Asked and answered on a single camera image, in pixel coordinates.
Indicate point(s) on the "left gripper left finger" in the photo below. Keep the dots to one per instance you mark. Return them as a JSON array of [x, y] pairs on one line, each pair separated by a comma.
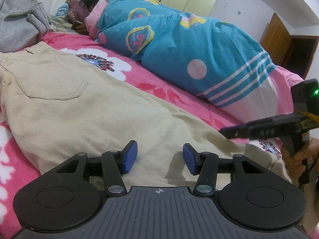
[[114, 165]]

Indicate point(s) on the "patterned pillow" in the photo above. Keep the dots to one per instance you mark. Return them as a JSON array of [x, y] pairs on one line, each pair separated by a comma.
[[59, 21]]

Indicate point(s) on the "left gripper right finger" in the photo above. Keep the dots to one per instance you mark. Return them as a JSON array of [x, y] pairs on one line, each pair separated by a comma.
[[205, 166]]

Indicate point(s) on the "person right hand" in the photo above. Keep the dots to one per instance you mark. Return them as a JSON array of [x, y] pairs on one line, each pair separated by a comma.
[[294, 165]]

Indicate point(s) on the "blue pink floral quilt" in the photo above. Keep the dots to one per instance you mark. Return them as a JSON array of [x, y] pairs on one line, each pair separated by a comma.
[[214, 60]]

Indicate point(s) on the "beige trousers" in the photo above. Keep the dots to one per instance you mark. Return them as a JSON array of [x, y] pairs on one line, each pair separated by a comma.
[[58, 105]]

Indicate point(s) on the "brown wooden door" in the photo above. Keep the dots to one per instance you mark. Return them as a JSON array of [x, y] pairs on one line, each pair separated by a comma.
[[292, 52]]

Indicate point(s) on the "grey sweatshirt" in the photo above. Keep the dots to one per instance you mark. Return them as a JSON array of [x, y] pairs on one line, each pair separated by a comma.
[[23, 24]]

